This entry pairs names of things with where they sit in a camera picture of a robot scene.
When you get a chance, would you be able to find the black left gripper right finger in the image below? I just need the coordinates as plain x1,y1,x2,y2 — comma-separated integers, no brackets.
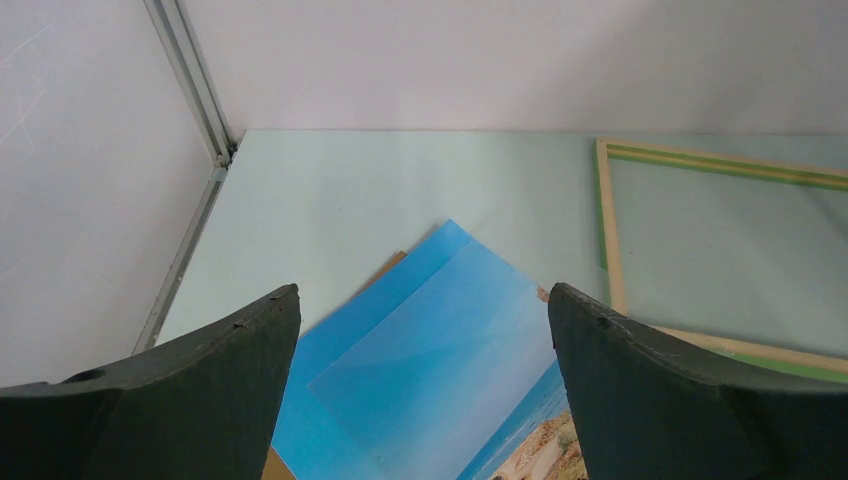
548,283,847,479

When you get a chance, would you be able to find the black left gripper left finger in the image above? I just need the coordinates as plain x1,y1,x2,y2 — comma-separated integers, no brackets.
1,284,301,479

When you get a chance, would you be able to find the beach landscape photo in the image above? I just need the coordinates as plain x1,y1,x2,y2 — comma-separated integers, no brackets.
272,222,587,479

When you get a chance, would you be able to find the wooden picture frame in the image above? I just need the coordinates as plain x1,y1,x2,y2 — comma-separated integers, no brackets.
593,137,847,383

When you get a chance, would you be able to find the brown cardboard backing board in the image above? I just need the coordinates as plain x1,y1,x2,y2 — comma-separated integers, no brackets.
261,251,407,480

